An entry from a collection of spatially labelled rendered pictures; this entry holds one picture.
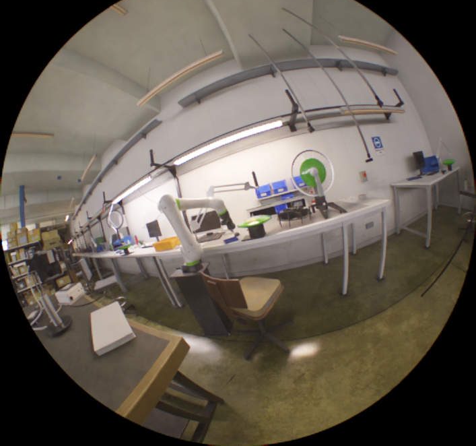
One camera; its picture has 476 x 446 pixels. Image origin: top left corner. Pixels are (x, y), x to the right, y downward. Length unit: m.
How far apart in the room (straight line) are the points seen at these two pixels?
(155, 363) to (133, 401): 0.12
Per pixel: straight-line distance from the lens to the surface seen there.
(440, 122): 4.66
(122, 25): 3.15
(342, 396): 1.29
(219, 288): 0.82
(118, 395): 0.41
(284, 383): 1.30
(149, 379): 0.38
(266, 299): 0.98
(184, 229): 1.01
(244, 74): 2.87
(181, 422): 1.13
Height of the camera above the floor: 1.26
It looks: 2 degrees down
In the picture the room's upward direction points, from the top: 15 degrees counter-clockwise
